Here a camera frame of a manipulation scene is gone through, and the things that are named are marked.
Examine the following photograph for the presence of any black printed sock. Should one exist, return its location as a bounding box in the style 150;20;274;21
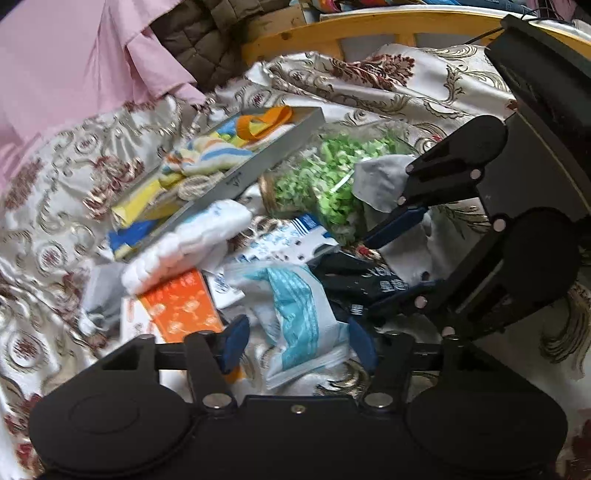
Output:
309;251;444;324

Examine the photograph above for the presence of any wooden bed frame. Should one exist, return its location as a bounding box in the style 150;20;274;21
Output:
242;4;513;63

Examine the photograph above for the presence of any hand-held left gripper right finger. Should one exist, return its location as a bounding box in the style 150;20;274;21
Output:
347;318;495;411

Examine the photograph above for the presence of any black cable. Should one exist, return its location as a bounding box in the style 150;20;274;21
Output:
462;27;505;46

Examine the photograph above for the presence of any blue white tissue packet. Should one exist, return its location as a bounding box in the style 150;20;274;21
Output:
231;215;340;273

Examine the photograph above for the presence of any grey sock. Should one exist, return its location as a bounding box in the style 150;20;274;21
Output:
78;263;134;335

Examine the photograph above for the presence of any brown quilted jacket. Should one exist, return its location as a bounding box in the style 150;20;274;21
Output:
150;0;259;90

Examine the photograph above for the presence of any white cotton pad roll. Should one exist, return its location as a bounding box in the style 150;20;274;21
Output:
121;200;252;294

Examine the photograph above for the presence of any green print plastic bag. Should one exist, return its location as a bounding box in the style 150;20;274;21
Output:
259;129;416;245

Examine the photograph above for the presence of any grey cartoon print tray box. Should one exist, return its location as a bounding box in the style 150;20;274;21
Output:
111;106;326;250

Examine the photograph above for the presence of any pink bed sheet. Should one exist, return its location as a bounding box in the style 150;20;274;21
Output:
0;0;208;195

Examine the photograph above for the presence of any grey cloth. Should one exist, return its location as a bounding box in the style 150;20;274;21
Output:
353;154;419;214

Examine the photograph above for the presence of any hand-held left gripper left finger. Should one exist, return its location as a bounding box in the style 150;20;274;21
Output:
92;315;251;412

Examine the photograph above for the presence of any blue yellow cloth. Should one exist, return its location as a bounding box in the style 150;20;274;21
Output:
108;219;162;259

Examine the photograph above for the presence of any teal white tissue packet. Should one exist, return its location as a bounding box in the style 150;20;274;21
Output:
226;263;349;391

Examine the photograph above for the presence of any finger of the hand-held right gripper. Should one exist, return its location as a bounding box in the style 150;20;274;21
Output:
369;215;578;344
360;115;509;250

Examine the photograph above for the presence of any striped kids cloth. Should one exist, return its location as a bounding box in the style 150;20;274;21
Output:
159;134;259;188

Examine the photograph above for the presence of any floral satin blanket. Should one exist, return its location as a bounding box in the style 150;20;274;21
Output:
0;41;591;480

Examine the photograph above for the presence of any orange fabric loop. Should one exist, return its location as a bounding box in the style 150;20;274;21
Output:
235;105;294;141

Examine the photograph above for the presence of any small white blue packet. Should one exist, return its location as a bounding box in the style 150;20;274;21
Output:
205;272;245;310

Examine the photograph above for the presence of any orange printed packet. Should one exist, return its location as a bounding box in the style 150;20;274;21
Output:
121;270;227;344

